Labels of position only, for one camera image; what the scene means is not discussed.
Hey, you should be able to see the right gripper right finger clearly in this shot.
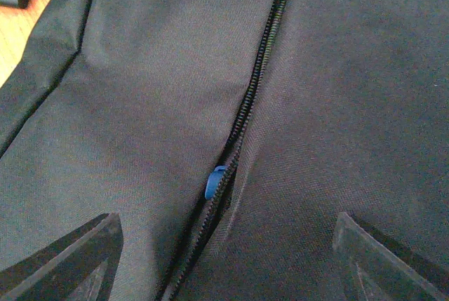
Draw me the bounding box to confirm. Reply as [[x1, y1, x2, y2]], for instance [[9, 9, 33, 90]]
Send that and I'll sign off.
[[333, 212, 448, 300]]

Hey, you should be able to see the black student backpack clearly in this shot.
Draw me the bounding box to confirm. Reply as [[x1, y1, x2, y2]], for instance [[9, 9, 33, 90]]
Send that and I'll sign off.
[[1, 0, 448, 300]]

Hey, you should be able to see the blue white pen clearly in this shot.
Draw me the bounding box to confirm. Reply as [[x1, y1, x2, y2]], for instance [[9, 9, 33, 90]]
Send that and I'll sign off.
[[204, 166, 227, 200]]

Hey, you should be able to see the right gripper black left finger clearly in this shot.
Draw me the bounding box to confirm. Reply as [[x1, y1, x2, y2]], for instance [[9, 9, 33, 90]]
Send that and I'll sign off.
[[1, 213, 123, 300]]

